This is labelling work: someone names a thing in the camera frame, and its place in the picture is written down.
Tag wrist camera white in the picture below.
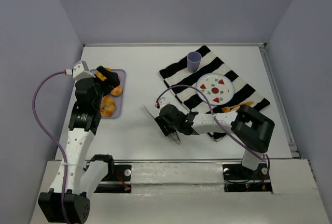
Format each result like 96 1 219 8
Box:
65 61 94 81
155 97 170 109

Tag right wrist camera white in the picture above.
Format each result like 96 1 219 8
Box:
155 97 170 109

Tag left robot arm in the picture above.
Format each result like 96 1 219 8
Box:
38 64 120 223

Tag orange plastic fork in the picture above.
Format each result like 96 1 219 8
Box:
222 101 254 113

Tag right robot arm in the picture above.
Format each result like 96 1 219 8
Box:
154 104 275 171

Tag watermelon pattern plate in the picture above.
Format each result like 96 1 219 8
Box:
196 73 234 106

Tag lilac plastic tray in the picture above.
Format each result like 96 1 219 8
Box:
103 67 127 119

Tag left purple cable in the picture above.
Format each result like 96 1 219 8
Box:
32 70 70 223

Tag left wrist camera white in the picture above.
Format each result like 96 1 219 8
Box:
65 61 94 81

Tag small golden bread roll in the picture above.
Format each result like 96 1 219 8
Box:
110 86 122 96

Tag black white striped cloth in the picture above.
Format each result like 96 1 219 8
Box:
159 45 271 143

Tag lilac plastic cup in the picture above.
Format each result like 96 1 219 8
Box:
186 51 202 73

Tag metal table edge rail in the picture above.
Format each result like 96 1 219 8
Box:
83 43 266 48

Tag large orange bread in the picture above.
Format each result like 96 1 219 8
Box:
100 96 116 117

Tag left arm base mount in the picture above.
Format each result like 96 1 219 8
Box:
94 164 132 193

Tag glazed orange bread ring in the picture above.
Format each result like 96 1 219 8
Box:
95 67 113 81

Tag metal food tongs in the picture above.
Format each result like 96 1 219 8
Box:
143 105 181 145

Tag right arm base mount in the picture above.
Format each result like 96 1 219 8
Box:
223 163 272 193

